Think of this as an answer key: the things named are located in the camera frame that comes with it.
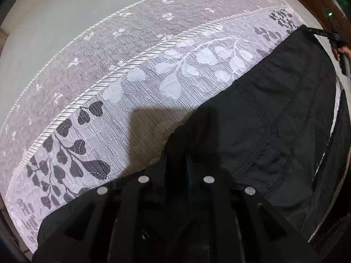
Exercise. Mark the black pants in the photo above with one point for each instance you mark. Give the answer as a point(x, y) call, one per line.
point(283, 128)

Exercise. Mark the brown wooden headboard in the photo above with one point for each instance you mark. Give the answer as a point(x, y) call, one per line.
point(331, 14)

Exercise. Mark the right hand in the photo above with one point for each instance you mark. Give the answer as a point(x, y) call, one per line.
point(337, 52)

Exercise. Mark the grey leaf-pattern bedspread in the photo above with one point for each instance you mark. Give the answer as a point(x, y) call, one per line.
point(104, 102)

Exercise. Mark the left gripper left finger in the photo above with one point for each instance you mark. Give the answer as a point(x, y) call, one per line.
point(96, 224)

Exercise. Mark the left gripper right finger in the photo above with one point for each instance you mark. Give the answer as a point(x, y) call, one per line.
point(238, 225)

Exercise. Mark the pale green bed sheet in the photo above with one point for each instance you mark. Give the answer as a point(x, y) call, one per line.
point(38, 29)

